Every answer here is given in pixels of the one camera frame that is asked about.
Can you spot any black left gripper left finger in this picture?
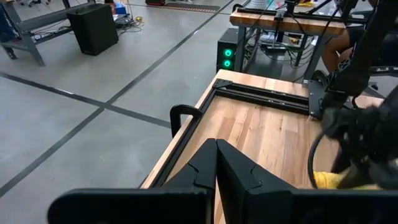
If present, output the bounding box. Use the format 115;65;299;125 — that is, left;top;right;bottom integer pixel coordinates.
47;138;218;224

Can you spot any grey metal bench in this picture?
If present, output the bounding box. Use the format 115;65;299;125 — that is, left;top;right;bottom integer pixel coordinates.
0;0;96;67

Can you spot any black frame clamp handle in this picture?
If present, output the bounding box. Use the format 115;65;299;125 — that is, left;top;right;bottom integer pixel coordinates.
169;103;203;138

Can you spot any wooden background workstation table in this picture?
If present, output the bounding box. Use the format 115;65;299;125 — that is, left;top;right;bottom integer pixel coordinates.
229;0;374;85

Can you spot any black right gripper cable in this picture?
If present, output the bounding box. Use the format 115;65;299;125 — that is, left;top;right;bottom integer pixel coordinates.
307;130;328;190

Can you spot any black table rail frame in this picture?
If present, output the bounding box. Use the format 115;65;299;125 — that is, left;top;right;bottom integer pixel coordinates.
139;77;312;190

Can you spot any computer tower with green lights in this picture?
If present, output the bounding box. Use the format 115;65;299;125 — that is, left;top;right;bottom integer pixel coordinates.
216;27;241;73

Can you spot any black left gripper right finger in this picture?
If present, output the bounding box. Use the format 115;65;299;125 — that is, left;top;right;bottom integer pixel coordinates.
216;138;398;224

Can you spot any blue box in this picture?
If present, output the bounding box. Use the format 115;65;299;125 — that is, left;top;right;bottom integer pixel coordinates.
113;2;128;16

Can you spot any yellow microfiber towel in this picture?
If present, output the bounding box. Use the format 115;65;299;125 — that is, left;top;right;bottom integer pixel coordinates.
312;170;384;191

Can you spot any person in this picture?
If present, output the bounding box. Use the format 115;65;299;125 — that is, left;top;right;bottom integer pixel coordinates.
321;24;376;76

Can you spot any black computer tower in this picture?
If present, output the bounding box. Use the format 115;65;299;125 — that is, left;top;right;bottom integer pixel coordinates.
66;2;120;57

